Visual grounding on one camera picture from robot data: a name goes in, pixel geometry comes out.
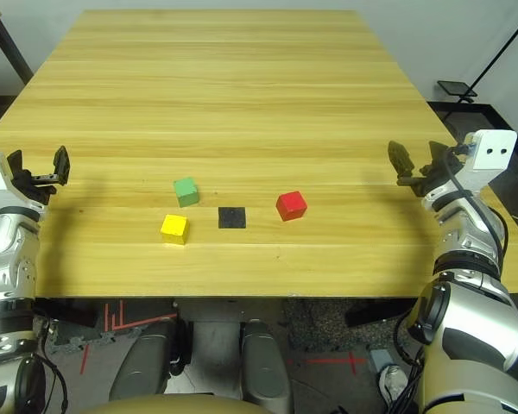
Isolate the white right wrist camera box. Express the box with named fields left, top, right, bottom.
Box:
left=464, top=129, right=518, bottom=182

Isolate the white sneaker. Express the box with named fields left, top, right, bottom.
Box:
left=378, top=364, right=409, bottom=405

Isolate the speckled black rubber mat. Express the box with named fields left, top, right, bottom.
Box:
left=284, top=297, right=415, bottom=346

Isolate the red wooden block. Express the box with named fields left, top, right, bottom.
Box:
left=275, top=191, right=308, bottom=223

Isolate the yellow wooden block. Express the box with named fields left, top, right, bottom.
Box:
left=160, top=214, right=190, bottom=247

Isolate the red cross floor tape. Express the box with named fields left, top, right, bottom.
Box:
left=306, top=351, right=368, bottom=372

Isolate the grey robot leg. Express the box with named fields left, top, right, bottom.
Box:
left=109, top=321, right=178, bottom=400
left=240, top=321, right=293, bottom=414

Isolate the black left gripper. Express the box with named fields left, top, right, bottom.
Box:
left=7, top=145, right=71, bottom=207

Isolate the grey floor pedal box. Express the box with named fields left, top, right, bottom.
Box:
left=369, top=348, right=392, bottom=367

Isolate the black square marker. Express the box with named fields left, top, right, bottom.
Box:
left=218, top=206, right=247, bottom=229

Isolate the black tripod stand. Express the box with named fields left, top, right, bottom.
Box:
left=457, top=0, right=518, bottom=104

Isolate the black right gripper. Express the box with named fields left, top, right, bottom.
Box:
left=387, top=140, right=462, bottom=198

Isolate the beige robot torso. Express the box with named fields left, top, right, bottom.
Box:
left=79, top=390, right=251, bottom=414

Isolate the grey left robot leg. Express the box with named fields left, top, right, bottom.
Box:
left=109, top=321, right=178, bottom=400

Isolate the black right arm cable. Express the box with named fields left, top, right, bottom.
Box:
left=443, top=145, right=509, bottom=281

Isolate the black flat tripod plate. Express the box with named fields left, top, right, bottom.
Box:
left=436, top=79, right=478, bottom=97

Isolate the grey right robot leg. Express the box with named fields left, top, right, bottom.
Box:
left=240, top=321, right=293, bottom=414

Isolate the green wooden block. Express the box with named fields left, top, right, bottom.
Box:
left=173, top=176, right=199, bottom=208

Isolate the red line floor tape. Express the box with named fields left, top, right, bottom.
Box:
left=103, top=301, right=178, bottom=331

